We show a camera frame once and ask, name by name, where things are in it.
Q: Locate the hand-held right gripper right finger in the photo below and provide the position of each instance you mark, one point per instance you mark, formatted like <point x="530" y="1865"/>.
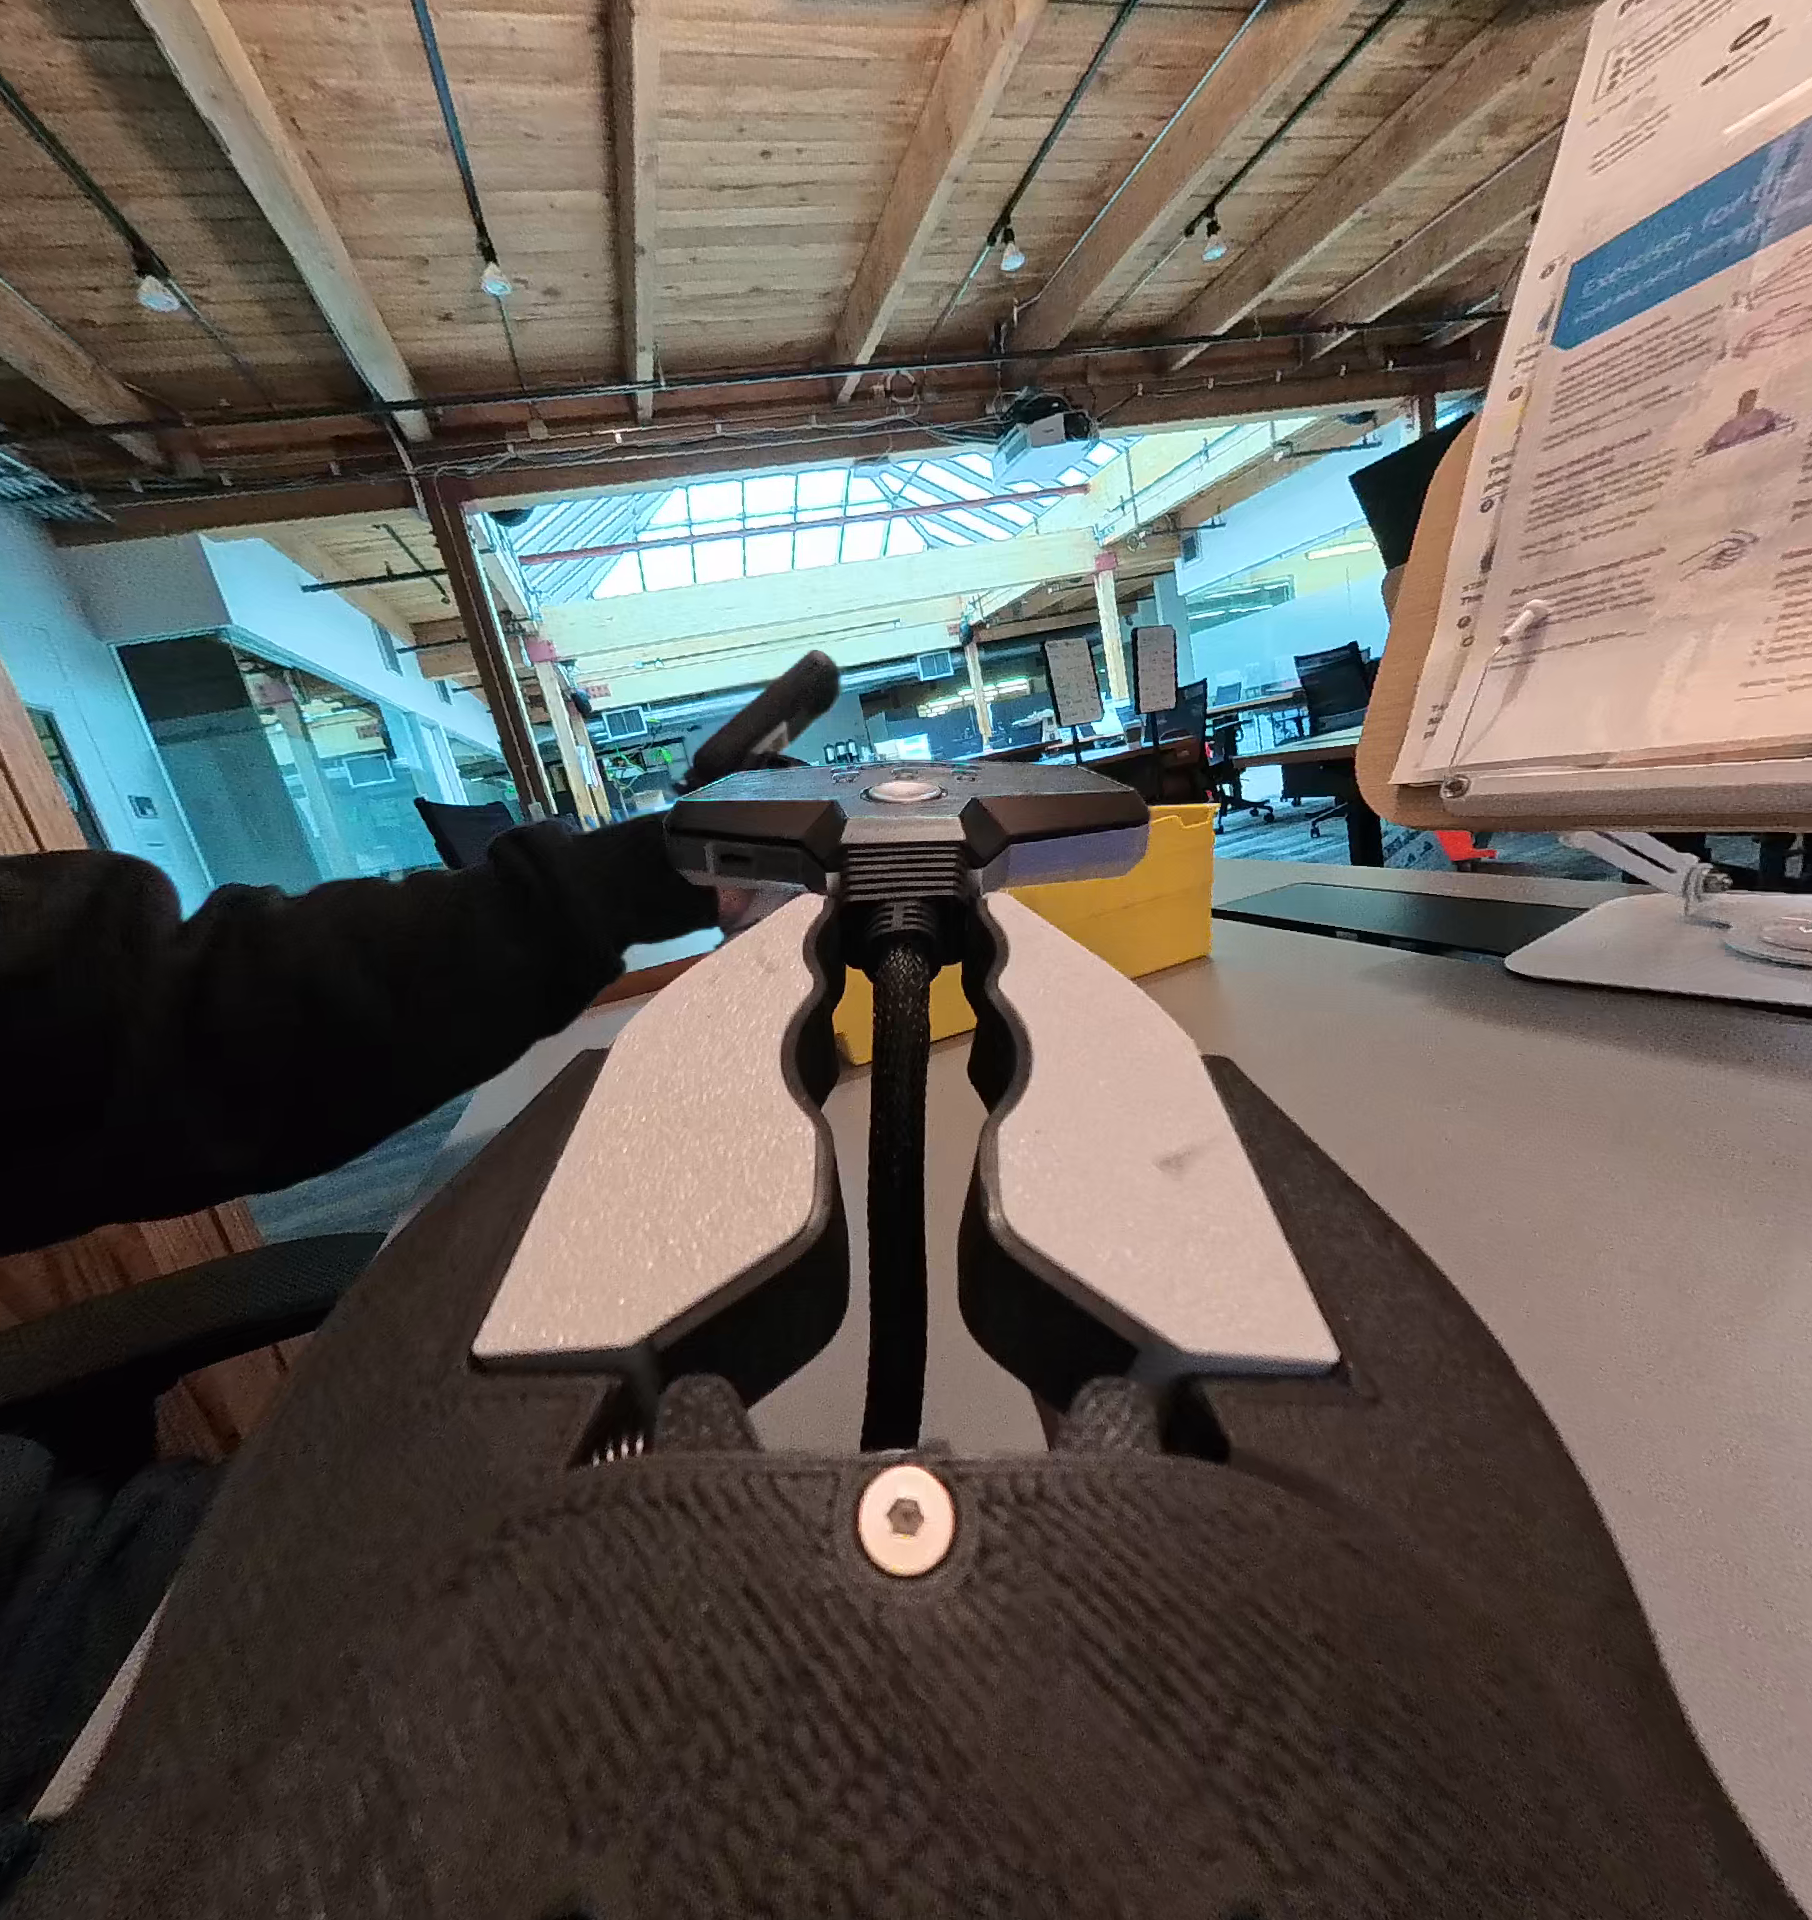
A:
<point x="1147" y="1184"/>

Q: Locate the black monitor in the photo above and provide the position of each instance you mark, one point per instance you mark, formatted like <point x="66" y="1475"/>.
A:
<point x="1409" y="494"/>

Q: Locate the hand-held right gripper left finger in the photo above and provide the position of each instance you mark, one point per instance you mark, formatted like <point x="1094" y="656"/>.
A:
<point x="666" y="1170"/>

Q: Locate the black office chair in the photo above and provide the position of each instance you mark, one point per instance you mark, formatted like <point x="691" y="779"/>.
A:
<point x="170" y="1304"/>

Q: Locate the wooden document stand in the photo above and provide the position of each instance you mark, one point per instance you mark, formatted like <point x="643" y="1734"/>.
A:
<point x="1670" y="374"/>

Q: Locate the ceiling projector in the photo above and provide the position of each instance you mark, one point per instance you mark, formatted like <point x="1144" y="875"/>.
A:
<point x="1040" y="442"/>

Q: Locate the person's left forearm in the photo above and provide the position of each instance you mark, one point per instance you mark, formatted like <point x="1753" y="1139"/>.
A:
<point x="246" y="1020"/>

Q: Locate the black hdmi switch box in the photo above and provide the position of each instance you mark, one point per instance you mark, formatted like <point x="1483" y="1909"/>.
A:
<point x="1027" y="818"/>

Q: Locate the yellow plastic bin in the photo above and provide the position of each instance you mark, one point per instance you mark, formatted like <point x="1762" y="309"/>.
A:
<point x="1130" y="900"/>

